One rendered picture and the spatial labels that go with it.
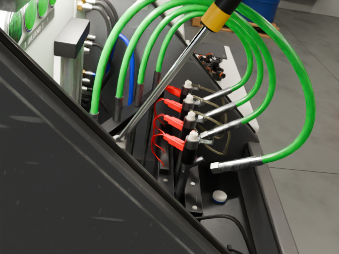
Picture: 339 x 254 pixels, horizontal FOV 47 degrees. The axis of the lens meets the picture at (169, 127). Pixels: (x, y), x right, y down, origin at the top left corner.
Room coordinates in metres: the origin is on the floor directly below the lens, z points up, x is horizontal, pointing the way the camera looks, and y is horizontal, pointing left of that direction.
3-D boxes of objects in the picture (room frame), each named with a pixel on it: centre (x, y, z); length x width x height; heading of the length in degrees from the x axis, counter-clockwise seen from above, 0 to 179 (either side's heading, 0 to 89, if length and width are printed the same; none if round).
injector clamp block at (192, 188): (0.79, -0.04, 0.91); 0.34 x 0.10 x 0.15; 6
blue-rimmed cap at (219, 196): (0.85, -0.18, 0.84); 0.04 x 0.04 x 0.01
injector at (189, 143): (0.67, -0.06, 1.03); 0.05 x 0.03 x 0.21; 96
